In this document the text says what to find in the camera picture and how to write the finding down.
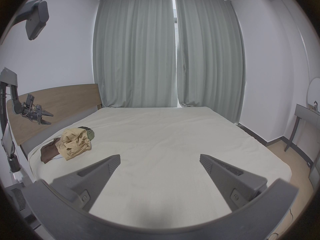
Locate bed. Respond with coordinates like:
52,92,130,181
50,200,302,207
6,83,292,228

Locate beige shorts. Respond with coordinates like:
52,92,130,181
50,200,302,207
55,128,92,161

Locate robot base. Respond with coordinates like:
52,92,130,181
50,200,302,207
4,170,44,234

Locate brown garment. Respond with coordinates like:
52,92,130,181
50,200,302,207
40,138,61,164

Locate window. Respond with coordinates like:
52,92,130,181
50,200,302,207
172,0,182,107

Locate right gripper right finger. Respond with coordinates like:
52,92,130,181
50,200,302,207
199,154,268,213

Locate grey small table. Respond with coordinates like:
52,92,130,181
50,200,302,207
284,103,320,152

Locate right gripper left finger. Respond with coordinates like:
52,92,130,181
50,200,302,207
52,154,121,212

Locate pale green curtain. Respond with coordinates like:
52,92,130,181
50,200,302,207
173,0,247,124
92,0,178,109

